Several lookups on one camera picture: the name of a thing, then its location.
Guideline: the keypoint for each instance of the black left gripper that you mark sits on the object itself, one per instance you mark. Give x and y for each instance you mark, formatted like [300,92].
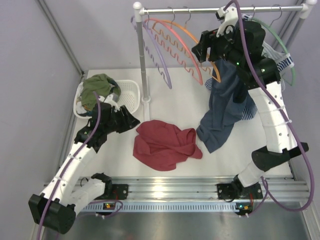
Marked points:
[119,118]

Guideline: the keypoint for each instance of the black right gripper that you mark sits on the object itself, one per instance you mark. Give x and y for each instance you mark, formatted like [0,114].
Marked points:
[208,39]

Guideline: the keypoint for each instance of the orange hanger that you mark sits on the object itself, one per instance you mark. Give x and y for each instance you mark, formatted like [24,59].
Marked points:
[212,71]

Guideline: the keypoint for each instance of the red tank top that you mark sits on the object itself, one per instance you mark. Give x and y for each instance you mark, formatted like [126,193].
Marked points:
[161,146]

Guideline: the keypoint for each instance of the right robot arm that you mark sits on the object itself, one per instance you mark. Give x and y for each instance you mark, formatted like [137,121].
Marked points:
[249,78]

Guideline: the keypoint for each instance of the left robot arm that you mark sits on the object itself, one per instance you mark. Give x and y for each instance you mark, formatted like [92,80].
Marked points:
[58,205]

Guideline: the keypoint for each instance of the dark blue tank top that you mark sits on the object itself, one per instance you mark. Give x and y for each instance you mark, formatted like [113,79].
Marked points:
[229,103]

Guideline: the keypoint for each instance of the green hanger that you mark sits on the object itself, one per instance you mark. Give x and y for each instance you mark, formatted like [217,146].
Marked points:
[283,60]

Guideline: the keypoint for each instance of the pink hanger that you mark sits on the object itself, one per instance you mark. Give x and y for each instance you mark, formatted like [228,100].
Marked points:
[167,37]

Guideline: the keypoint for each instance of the purple hanger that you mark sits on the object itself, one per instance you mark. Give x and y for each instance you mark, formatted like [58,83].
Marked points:
[162,66]

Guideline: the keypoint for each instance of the white perforated laundry basket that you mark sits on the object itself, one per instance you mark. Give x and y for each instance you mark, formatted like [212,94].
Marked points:
[130,97]

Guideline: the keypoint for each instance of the green garment in basket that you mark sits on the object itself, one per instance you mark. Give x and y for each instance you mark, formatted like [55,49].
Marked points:
[103,85]

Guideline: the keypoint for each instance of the white rack base foot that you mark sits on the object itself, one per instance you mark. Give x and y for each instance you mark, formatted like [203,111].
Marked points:
[146,109]

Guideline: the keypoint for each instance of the right rack upright pole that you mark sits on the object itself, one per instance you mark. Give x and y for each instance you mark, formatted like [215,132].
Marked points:
[295,21]

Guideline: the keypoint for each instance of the rack upright pole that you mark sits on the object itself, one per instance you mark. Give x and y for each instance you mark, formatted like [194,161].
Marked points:
[295,21]
[137,7]

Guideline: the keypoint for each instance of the left rack upright pole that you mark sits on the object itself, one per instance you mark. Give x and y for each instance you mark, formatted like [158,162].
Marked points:
[137,7]

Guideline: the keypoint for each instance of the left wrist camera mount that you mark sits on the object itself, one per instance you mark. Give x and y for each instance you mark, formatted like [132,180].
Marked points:
[110,101]

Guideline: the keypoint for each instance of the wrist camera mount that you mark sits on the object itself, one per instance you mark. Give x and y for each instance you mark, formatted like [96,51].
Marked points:
[228,17]
[110,101]

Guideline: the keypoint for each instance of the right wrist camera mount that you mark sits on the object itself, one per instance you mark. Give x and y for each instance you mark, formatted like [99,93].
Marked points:
[228,17]

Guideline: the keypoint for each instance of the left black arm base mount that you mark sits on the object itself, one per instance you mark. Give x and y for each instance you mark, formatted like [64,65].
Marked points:
[116,192]

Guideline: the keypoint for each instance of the aluminium table edge rail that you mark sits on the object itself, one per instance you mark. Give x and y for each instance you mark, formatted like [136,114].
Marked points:
[203,188]

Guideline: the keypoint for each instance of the light blue slotted cable duct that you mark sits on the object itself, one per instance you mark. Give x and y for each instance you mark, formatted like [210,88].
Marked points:
[168,207]

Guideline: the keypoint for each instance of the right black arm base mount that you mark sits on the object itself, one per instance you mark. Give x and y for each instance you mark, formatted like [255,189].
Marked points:
[226,192]

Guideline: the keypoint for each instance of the grey corner wall frame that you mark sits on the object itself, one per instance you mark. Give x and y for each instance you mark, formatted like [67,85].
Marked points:
[60,35]

